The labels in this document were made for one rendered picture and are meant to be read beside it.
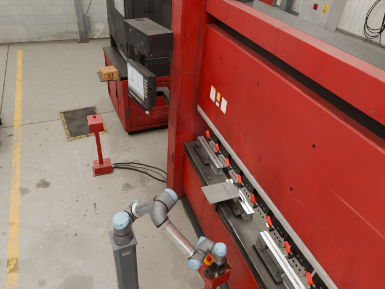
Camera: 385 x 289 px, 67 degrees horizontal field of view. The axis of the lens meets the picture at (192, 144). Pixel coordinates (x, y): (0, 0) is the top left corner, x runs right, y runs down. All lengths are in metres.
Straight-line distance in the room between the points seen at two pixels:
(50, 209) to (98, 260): 0.91
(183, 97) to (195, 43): 0.50
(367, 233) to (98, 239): 2.58
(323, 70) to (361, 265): 0.87
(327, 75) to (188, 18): 1.38
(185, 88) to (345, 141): 1.65
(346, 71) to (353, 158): 0.36
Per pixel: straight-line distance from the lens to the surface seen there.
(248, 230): 2.34
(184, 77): 2.64
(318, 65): 1.45
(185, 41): 2.52
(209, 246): 1.97
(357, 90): 1.32
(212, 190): 2.37
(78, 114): 5.25
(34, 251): 3.44
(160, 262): 3.12
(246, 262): 2.31
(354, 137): 1.37
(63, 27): 8.76
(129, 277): 2.70
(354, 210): 1.46
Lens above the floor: 2.68
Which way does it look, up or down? 37 degrees down
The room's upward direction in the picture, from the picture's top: 5 degrees clockwise
